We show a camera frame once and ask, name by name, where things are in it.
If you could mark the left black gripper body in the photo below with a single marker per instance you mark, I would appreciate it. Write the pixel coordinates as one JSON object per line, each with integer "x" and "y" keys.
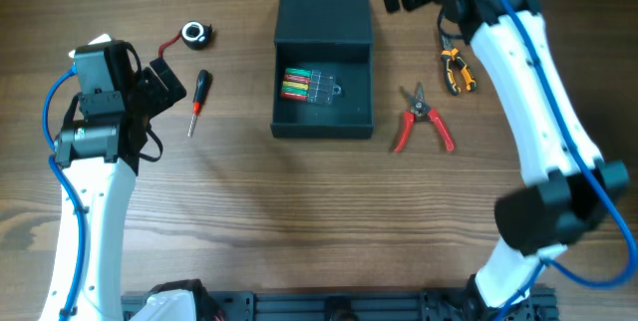
{"x": 151, "y": 88}

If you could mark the black red screwdriver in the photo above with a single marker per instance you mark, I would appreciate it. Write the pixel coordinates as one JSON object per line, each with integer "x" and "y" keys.
{"x": 203, "y": 83}

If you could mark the black white tape measure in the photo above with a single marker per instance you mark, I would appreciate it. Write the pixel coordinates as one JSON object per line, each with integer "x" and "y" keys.
{"x": 195, "y": 35}

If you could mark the orange black pliers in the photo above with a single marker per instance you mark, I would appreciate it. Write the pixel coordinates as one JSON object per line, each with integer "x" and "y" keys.
{"x": 452, "y": 60}

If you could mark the red handled wire strippers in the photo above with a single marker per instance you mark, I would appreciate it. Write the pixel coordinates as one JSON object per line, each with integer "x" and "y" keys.
{"x": 417, "y": 112}

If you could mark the clear case coloured bits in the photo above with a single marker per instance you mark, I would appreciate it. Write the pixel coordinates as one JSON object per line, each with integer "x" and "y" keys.
{"x": 309, "y": 86}

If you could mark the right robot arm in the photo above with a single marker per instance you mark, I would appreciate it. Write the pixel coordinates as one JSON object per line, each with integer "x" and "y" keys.
{"x": 568, "y": 187}

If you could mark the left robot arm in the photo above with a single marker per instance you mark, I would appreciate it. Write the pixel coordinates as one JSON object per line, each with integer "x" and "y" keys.
{"x": 96, "y": 157}

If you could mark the dark green open box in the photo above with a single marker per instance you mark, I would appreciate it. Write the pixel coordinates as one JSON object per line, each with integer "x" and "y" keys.
{"x": 335, "y": 39}

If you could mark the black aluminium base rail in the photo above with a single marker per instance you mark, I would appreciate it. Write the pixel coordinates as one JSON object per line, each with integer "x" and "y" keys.
{"x": 424, "y": 305}

